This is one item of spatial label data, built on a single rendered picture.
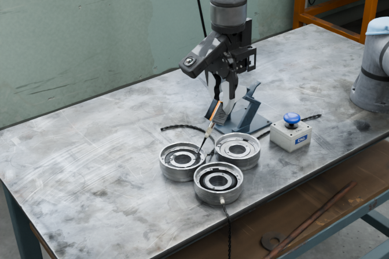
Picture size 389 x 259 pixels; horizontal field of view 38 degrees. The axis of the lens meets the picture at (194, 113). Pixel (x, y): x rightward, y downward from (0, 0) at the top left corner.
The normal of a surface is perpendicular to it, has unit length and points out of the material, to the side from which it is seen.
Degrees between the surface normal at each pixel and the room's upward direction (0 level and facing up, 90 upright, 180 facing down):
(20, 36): 90
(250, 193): 0
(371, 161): 0
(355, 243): 0
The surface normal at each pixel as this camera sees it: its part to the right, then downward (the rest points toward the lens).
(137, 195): -0.02, -0.85
